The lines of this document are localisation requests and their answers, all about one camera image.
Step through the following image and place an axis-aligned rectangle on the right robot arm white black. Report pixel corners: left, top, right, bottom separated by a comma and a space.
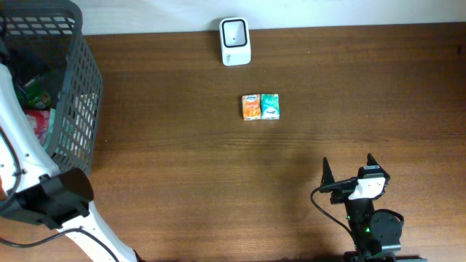
310, 154, 424, 261

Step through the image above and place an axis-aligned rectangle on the red purple snack package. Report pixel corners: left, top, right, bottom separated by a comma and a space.
24, 108, 55, 148

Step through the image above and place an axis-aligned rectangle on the green lid glass jar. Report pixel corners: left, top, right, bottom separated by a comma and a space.
16, 79, 52, 110

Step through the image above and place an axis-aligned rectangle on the teal tissue pack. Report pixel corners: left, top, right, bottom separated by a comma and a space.
261, 94, 280, 120

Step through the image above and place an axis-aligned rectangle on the grey plastic mesh basket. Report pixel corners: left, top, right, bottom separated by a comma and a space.
1, 0, 103, 174

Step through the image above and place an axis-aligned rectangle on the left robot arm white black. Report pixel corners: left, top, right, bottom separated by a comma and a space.
1, 65, 141, 261

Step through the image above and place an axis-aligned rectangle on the orange tissue pack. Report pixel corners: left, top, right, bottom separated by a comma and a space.
242, 94, 261, 121

